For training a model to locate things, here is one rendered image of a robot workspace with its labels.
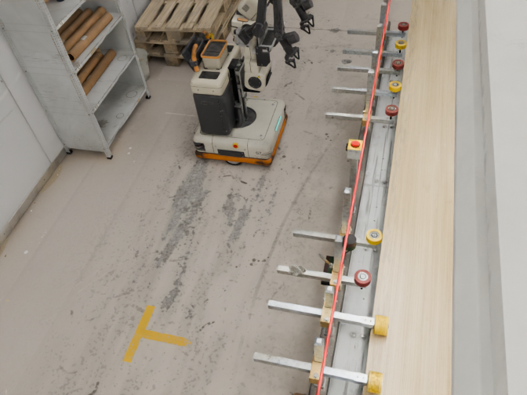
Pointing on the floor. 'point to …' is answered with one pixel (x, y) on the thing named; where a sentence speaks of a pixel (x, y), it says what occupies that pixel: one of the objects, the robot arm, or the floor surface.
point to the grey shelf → (30, 59)
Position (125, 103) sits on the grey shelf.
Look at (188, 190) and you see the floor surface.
